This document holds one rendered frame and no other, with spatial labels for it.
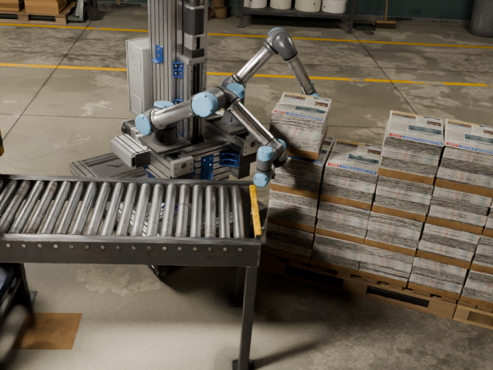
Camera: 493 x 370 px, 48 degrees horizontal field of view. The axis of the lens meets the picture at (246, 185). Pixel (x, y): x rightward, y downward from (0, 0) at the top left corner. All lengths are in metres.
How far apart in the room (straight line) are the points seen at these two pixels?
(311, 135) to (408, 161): 0.52
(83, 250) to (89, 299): 0.92
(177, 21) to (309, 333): 1.86
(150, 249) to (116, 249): 0.15
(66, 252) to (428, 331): 2.03
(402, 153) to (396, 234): 0.49
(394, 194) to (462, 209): 0.35
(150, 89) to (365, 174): 1.40
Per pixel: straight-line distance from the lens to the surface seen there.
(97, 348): 3.08
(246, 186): 2.81
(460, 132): 3.11
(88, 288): 3.42
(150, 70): 3.44
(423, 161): 2.96
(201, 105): 2.70
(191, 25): 3.13
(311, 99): 3.22
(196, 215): 2.56
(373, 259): 3.29
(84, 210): 2.63
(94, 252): 2.45
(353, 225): 3.17
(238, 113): 2.80
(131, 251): 2.43
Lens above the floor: 2.23
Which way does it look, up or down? 31 degrees down
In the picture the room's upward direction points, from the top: 4 degrees clockwise
